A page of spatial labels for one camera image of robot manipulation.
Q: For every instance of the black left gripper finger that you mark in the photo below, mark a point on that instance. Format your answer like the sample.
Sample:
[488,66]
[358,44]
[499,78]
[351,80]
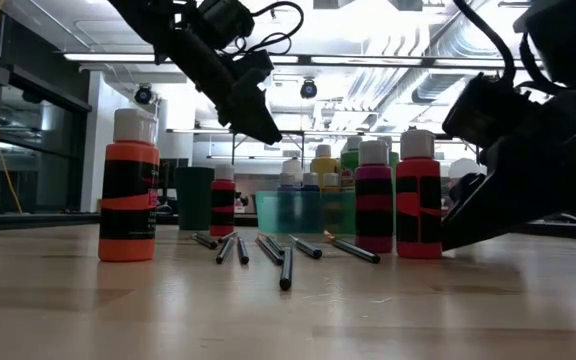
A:
[250,112]

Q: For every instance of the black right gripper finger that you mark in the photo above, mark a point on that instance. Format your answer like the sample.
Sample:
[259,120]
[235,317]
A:
[508,200]

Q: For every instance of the small orange-red paint bottle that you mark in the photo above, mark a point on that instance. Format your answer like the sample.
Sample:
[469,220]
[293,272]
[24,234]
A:
[418,210]

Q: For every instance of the small red paint bottle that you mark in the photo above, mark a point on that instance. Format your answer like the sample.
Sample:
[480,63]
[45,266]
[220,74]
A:
[223,200]

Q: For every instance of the large yellow paint bottle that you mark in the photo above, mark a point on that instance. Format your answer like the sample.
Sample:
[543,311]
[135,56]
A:
[324,167]

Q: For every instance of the small yellow paint bottle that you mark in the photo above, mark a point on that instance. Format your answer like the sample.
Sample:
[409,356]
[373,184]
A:
[331,180]

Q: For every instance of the small magenta paint bottle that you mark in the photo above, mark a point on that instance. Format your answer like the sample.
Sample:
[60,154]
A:
[374,200]

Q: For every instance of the small orange paint bottle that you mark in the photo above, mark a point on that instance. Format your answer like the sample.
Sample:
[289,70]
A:
[128,200]

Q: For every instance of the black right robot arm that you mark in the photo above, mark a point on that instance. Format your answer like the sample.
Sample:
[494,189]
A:
[573,45]

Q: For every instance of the white globe brass lamp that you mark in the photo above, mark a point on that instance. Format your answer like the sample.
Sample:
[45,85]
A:
[463,167]

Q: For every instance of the translucent teal plastic bin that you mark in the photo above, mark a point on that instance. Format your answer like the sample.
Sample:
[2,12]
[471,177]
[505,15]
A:
[268,212]

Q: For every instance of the dark green plastic cup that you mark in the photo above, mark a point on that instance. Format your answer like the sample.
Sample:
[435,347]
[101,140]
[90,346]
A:
[195,200]

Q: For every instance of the orange fan-tip paintbrush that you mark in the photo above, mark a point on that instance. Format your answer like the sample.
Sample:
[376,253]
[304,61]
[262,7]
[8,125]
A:
[277,246]

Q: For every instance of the orange flat-tip paintbrush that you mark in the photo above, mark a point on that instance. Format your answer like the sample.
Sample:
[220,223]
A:
[355,250]

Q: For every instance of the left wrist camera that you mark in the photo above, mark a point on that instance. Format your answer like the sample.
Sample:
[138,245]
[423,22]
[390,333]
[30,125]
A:
[225,20]

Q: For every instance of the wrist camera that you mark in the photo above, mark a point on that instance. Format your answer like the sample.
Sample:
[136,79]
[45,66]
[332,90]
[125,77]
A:
[483,110]
[225,20]

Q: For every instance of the black dome ceiling camera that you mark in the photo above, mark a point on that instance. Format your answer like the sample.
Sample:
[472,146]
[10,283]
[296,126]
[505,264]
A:
[309,90]
[143,95]

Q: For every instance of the black overhead frame bar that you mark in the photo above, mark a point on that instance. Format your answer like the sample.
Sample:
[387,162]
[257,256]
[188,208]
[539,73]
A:
[304,60]

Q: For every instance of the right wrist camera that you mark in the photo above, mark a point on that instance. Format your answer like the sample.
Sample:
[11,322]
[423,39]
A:
[483,110]

